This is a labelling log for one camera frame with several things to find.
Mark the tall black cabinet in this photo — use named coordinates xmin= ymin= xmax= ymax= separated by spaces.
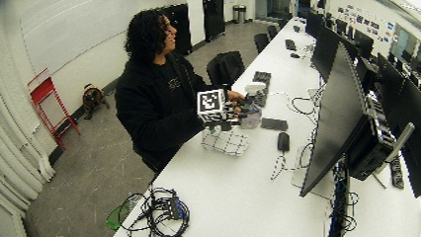
xmin=157 ymin=3 xmax=193 ymax=56
xmin=201 ymin=0 xmax=227 ymax=42

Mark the white ribbed radiator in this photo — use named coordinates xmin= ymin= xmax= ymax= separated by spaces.
xmin=0 ymin=78 xmax=56 ymax=237

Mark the flat black pad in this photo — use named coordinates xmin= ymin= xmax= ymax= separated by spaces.
xmin=260 ymin=117 xmax=289 ymax=132

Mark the black office chair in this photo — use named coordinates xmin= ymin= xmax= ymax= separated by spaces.
xmin=265 ymin=25 xmax=280 ymax=40
xmin=253 ymin=33 xmax=271 ymax=54
xmin=205 ymin=50 xmax=247 ymax=89

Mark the black remote control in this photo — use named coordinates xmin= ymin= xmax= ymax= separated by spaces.
xmin=389 ymin=157 xmax=405 ymax=191

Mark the white cube with black markers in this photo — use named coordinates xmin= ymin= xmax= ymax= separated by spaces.
xmin=196 ymin=88 xmax=228 ymax=124

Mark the large black monitor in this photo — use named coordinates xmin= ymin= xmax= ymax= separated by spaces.
xmin=299 ymin=41 xmax=375 ymax=198

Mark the black looped cable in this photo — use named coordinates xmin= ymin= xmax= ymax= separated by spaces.
xmin=289 ymin=95 xmax=319 ymax=117

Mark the white checked cloth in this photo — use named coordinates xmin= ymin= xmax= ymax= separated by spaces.
xmin=200 ymin=126 xmax=251 ymax=157

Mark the grey trash can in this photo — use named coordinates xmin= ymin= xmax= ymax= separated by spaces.
xmin=232 ymin=4 xmax=249 ymax=25

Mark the small brown black dog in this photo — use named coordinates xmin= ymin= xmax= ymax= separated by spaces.
xmin=81 ymin=83 xmax=111 ymax=120

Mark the bundle of black cables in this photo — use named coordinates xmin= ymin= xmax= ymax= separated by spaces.
xmin=120 ymin=186 xmax=192 ymax=237

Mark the clear spray bottle white top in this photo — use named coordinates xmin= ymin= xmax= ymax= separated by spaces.
xmin=240 ymin=82 xmax=268 ymax=130

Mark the red metal step ladder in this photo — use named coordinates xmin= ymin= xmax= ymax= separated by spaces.
xmin=27 ymin=68 xmax=81 ymax=151

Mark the black computer box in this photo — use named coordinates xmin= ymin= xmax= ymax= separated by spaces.
xmin=345 ymin=112 xmax=397 ymax=182

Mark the green translucent object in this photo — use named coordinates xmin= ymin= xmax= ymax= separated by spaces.
xmin=105 ymin=199 xmax=135 ymax=232

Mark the braided white cable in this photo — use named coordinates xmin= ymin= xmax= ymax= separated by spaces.
xmin=268 ymin=153 xmax=304 ymax=181

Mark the the person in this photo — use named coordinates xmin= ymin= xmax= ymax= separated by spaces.
xmin=113 ymin=9 xmax=235 ymax=174

